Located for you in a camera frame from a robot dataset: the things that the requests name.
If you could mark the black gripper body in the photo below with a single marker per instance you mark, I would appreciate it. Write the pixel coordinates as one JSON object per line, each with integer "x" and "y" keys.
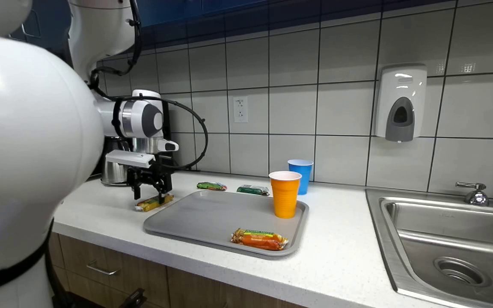
{"x": 149, "y": 174}

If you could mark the orange yellow candy bar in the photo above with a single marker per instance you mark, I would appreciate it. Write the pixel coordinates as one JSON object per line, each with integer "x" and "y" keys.
{"x": 151, "y": 203}

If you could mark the dark teal candy bar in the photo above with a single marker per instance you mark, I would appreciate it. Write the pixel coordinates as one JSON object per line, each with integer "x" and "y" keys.
{"x": 252, "y": 190}

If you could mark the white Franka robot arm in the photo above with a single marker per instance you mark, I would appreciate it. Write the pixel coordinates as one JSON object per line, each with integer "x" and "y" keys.
{"x": 30, "y": 154}

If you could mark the gray plastic tray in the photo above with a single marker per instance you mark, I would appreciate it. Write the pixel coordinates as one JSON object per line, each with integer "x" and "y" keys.
{"x": 213, "y": 222}

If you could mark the orange green candy bar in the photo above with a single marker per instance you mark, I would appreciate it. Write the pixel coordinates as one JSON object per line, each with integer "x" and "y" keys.
{"x": 259, "y": 239}

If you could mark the steel coffee carafe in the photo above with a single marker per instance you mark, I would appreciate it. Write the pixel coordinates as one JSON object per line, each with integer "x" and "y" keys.
{"x": 112, "y": 173}

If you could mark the wooden counter cabinet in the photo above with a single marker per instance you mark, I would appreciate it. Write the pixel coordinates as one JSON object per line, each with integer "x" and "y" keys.
{"x": 144, "y": 279}

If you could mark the orange plastic cup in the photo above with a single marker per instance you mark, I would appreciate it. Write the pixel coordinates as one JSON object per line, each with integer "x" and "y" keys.
{"x": 285, "y": 197}

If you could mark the blue plastic cup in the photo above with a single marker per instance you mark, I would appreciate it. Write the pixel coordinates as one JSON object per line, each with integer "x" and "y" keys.
{"x": 305, "y": 171}

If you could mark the stainless steel sink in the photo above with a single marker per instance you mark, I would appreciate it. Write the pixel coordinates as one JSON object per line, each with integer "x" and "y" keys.
{"x": 457, "y": 245}

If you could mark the chrome sink faucet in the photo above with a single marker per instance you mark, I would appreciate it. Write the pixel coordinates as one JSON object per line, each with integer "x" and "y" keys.
{"x": 478, "y": 197}

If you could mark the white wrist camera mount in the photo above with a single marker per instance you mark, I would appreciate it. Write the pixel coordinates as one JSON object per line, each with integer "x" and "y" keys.
{"x": 132, "y": 157}

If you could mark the white wall power outlet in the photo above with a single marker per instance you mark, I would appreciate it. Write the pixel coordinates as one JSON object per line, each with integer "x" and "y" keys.
{"x": 240, "y": 109}

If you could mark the white wall soap dispenser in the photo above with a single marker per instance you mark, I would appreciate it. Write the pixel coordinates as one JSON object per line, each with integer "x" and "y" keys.
{"x": 401, "y": 91}

